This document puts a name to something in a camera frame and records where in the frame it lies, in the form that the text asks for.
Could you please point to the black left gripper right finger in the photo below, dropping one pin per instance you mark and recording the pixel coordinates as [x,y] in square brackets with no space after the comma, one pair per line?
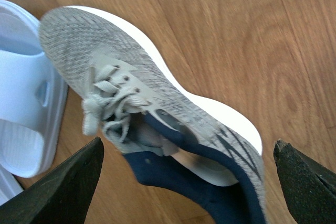
[308,187]

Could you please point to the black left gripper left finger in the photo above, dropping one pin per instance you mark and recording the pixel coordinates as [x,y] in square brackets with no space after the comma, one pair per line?
[63,195]

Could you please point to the grey knit sneaker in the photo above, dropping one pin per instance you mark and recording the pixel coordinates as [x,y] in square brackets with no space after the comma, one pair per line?
[173,139]

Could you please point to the light blue left slipper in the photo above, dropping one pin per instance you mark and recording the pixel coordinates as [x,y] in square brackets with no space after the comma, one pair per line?
[9,186]

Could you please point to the light blue slipper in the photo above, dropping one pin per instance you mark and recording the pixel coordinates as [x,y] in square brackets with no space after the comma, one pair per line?
[33,96]
[9,186]

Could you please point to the light blue right slipper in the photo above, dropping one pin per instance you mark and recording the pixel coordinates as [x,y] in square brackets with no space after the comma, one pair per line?
[33,96]

